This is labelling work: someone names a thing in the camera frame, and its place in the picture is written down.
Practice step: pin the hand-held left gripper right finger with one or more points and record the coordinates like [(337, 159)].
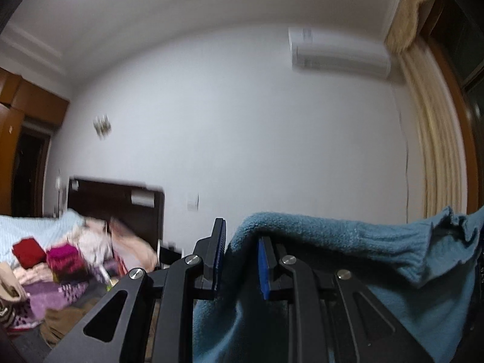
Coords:
[(263, 268)]

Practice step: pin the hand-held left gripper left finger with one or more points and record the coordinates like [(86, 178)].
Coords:
[(219, 249)]

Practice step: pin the blue knit sweater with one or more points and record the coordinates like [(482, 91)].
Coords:
[(321, 242)]

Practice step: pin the brown fleece garment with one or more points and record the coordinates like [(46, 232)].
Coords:
[(60, 321)]

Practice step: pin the white tablet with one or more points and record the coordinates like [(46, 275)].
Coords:
[(168, 255)]

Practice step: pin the white paper label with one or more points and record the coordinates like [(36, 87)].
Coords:
[(141, 199)]

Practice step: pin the dark wooden headboard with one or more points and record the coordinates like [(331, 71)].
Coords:
[(113, 204)]

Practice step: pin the white garment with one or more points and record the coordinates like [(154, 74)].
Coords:
[(90, 245)]

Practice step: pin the magenta cloth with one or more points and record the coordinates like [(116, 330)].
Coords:
[(66, 261)]

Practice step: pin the purple spotted blanket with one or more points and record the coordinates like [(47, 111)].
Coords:
[(45, 302)]

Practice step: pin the light blue blanket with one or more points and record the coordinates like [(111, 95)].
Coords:
[(37, 230)]

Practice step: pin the red folded cloth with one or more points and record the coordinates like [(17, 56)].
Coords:
[(28, 253)]

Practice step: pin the beige cloth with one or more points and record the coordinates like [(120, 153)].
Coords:
[(11, 283)]

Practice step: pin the cream curtain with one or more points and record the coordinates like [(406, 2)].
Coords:
[(435, 140)]

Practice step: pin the white air conditioner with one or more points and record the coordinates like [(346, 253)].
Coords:
[(340, 56)]

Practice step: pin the brown wooden wardrobe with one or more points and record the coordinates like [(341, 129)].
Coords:
[(34, 102)]

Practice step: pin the white wall socket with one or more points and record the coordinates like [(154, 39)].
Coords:
[(193, 202)]

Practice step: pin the wall hook ornament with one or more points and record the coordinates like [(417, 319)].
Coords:
[(101, 125)]

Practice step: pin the wooden window frame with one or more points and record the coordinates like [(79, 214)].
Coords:
[(467, 140)]

